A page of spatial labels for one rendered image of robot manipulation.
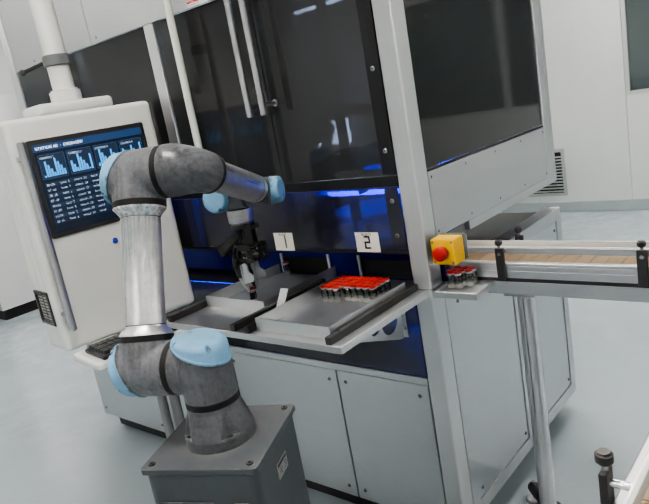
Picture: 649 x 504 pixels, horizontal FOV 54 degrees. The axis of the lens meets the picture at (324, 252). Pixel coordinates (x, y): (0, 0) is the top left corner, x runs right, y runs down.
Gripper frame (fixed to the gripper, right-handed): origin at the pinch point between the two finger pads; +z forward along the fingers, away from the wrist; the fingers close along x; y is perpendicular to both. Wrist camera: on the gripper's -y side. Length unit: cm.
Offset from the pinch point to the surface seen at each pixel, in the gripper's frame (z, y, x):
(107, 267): -10, -50, -17
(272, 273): 4.0, -14.0, 23.3
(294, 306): 4.1, 20.1, -2.8
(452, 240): -10, 61, 19
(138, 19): -89, -51, 19
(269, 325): 3.6, 24.8, -17.8
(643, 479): -3, 125, -58
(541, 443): 56, 72, 35
